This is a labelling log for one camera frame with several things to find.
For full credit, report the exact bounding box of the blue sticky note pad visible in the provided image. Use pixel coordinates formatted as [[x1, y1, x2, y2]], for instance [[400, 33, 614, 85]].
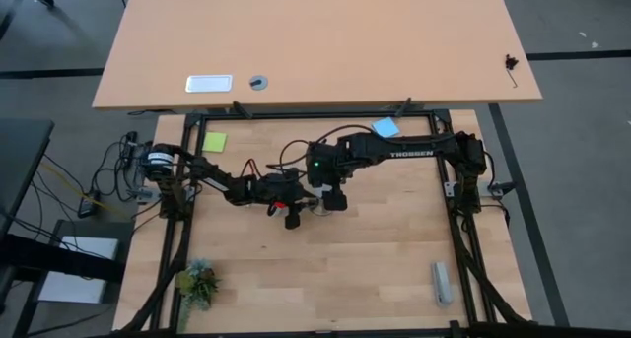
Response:
[[371, 116, 401, 140]]

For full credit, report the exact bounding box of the green sticky note pad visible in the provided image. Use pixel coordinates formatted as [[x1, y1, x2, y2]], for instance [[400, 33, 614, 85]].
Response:
[[202, 131, 229, 155]]

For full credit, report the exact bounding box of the light wooden desk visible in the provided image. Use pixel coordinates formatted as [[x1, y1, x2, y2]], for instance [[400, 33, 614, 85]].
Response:
[[92, 0, 543, 111]]

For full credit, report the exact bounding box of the silver rectangular desk plate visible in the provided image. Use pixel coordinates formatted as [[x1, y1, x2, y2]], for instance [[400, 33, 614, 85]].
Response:
[[184, 74, 234, 94]]

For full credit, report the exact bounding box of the small potted artificial plant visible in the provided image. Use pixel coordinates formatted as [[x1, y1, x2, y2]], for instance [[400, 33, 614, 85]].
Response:
[[175, 257, 222, 332]]

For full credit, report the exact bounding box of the grey stapler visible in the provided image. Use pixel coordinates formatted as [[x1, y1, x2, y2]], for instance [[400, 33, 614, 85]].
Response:
[[431, 261, 455, 308]]

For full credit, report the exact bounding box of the black power adapter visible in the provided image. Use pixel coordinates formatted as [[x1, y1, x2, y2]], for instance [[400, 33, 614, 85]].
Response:
[[77, 190, 103, 219]]

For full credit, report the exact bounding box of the white storage box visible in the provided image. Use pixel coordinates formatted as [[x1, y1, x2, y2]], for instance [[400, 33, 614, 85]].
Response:
[[37, 236, 119, 304]]

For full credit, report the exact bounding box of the black side desk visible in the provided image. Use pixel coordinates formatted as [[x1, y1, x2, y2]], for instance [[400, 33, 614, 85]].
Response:
[[0, 118, 55, 240]]

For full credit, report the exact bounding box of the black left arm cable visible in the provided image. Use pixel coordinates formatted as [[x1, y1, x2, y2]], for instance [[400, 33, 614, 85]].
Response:
[[278, 139, 313, 174]]

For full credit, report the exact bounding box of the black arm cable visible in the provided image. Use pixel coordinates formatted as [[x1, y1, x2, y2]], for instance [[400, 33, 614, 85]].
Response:
[[278, 139, 313, 174], [315, 123, 379, 146]]

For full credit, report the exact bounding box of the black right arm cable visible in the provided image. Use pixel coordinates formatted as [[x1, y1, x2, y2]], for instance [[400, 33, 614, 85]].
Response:
[[315, 123, 379, 146]]

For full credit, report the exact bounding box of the black aluminium table frame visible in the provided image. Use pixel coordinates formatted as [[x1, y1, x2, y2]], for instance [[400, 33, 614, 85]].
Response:
[[111, 108, 536, 338]]

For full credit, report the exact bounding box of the black frame clamp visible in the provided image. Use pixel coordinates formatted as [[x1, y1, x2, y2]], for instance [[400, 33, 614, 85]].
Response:
[[231, 100, 254, 119], [392, 97, 413, 118]]

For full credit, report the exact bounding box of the black floor cable bundle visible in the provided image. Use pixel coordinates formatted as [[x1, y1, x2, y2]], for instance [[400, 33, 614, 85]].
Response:
[[41, 130, 149, 221]]

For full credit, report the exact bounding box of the yellow cable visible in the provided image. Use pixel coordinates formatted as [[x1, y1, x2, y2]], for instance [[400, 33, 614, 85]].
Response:
[[39, 160, 127, 217]]

